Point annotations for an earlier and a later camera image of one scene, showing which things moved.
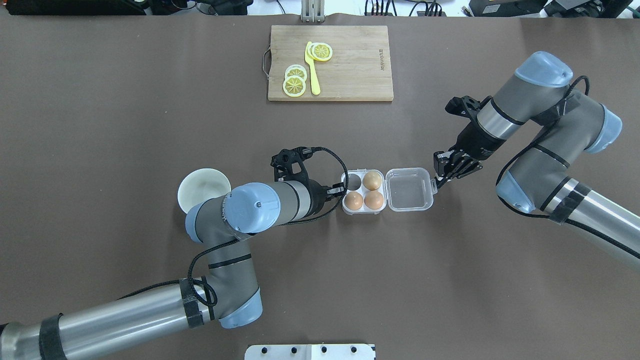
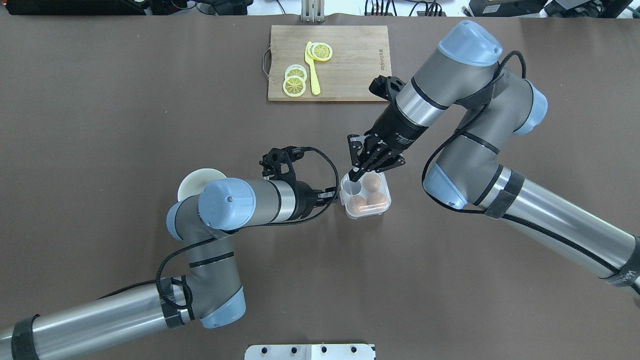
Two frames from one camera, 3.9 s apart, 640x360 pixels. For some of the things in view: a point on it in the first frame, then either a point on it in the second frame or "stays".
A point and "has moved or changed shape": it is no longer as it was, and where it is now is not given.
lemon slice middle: (296, 69) stays
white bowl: (200, 184) stays
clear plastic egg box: (405, 189) has moved or changed shape
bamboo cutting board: (360, 68) stays
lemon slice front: (294, 86) stays
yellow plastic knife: (316, 86) stays
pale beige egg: (372, 180) stays
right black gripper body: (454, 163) to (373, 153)
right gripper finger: (439, 183) to (355, 173)
